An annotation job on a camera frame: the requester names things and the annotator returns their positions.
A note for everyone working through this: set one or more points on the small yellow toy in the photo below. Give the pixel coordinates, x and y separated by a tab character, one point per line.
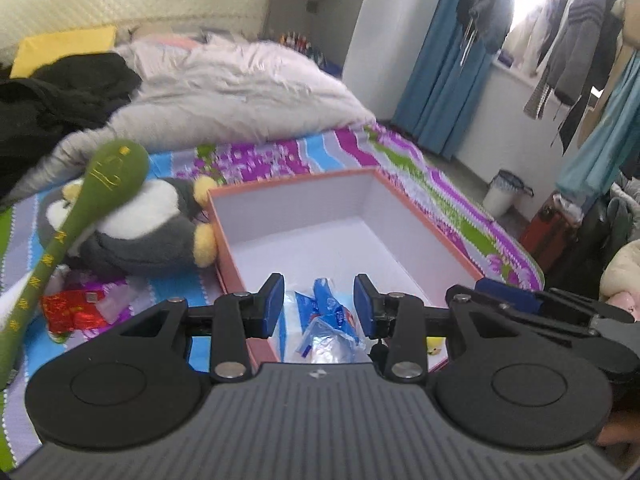
434	346

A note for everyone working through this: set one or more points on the cream plush cushion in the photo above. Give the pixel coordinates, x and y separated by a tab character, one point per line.
622	270

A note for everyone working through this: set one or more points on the white trash bin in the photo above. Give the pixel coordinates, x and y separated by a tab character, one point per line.
505	195

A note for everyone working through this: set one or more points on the red suitcase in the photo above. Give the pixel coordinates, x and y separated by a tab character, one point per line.
545	235

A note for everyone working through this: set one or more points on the grey refrigerator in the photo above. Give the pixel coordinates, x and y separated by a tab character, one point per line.
390	35

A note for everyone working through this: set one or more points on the floral striped bedsheet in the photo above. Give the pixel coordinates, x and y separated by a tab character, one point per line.
450	210

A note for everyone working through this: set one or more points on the black bag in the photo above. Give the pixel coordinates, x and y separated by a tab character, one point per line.
600	240

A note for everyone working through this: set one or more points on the grey penguin plush toy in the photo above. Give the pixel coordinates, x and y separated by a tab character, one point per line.
145	240

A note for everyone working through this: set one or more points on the translucent plastic wrapper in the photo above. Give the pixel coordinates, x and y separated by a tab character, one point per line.
120	295

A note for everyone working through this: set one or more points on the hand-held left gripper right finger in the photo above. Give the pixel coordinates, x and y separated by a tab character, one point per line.
362	305

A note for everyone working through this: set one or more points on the red foil packet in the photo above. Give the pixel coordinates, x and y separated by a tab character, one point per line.
65	310

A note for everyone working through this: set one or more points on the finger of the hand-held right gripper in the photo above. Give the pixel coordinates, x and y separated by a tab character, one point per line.
510	295

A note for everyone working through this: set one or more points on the row of colourful small items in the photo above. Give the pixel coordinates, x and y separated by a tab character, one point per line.
305	45

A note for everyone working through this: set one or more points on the clear plastic packet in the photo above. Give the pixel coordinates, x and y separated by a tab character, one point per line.
330	347

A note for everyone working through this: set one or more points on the teal hanging garment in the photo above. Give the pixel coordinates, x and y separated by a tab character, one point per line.
600	135

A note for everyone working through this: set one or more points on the salmon cardboard box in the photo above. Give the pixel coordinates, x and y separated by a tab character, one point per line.
310	220

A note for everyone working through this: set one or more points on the black garment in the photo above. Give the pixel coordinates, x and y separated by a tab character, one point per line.
60	100

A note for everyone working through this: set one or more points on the pale grey quilt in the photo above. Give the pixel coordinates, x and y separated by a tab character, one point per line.
225	90

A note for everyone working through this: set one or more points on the cream padded headboard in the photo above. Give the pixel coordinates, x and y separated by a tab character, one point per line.
125	0

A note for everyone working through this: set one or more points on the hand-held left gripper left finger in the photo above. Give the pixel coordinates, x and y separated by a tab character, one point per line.
274	305

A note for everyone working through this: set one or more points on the blue curtain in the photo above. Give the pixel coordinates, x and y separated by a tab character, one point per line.
440	85

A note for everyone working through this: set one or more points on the grey striped knit cardigan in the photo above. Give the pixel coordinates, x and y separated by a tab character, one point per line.
575	35

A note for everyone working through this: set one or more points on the yellow pillow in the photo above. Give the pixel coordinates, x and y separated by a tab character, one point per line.
60	45

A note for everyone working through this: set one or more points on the dark hanging jacket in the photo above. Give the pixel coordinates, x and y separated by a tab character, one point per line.
490	5

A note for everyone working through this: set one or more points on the blue plastic bag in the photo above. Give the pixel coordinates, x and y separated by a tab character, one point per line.
325	305

